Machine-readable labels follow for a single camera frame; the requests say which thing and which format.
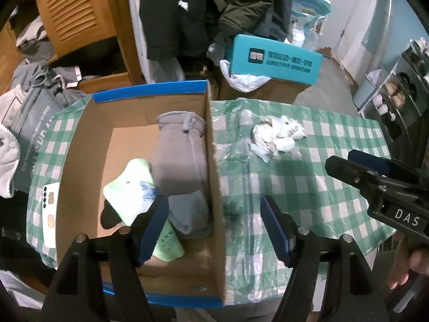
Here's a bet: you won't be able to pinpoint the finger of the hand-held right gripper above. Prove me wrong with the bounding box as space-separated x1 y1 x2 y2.
324 155 383 196
347 149 423 179

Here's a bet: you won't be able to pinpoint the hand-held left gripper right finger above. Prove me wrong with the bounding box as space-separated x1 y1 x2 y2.
260 195 386 322

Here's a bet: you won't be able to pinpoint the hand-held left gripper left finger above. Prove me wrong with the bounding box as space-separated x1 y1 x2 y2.
40 195 170 322

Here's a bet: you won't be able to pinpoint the black sock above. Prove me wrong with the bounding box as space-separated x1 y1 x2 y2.
101 199 126 232

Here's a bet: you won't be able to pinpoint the light green sock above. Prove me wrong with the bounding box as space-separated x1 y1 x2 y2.
102 158 186 262

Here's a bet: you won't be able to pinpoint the white socks bundle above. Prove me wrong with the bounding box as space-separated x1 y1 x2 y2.
248 114 308 164

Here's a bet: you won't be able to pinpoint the cardboard box with blue rim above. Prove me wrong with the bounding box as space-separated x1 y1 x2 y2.
55 80 227 307

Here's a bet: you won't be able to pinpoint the person's right hand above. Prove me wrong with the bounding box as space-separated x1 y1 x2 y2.
387 232 429 291

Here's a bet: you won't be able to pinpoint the green white checked tablecloth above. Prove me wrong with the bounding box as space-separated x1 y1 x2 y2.
27 96 398 312

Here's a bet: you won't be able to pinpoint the grey sock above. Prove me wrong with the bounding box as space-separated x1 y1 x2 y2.
149 111 215 239

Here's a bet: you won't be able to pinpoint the metal shoe rack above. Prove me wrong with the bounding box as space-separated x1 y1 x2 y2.
358 38 429 141

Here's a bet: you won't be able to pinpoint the large brown cardboard box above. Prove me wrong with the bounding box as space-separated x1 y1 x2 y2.
218 74 312 104

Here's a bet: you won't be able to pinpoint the white smartphone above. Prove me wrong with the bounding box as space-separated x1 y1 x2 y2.
43 182 61 249

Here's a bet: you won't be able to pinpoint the teal printed box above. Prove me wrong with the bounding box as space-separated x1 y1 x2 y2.
224 34 323 86

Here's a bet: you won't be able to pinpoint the clear plastic bag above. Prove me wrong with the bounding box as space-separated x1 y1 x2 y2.
302 27 322 54

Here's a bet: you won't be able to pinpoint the wooden drawer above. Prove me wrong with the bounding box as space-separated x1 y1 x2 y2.
79 72 133 94

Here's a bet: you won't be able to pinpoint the grey printed bag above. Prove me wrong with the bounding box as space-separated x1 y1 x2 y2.
10 87 72 193

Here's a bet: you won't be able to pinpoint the light grey hanging pants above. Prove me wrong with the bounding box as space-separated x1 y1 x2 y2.
146 55 185 84

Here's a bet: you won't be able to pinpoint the blue white plastic bag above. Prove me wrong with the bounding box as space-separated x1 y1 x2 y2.
290 0 332 46

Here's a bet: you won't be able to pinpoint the grey hoodie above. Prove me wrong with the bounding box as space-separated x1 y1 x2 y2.
12 61 91 104

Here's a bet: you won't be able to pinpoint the wooden wardrobe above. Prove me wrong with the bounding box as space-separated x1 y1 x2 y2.
0 0 145 94

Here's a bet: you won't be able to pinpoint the dark olive jacket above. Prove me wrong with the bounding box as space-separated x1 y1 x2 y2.
204 0 295 41

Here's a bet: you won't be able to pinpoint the black hanging jacket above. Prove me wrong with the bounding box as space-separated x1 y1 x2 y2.
139 0 215 61

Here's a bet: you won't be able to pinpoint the grey clothes pile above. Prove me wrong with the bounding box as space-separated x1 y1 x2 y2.
13 17 54 63

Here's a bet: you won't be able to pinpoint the louvered wooden door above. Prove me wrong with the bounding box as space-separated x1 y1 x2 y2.
34 0 118 56

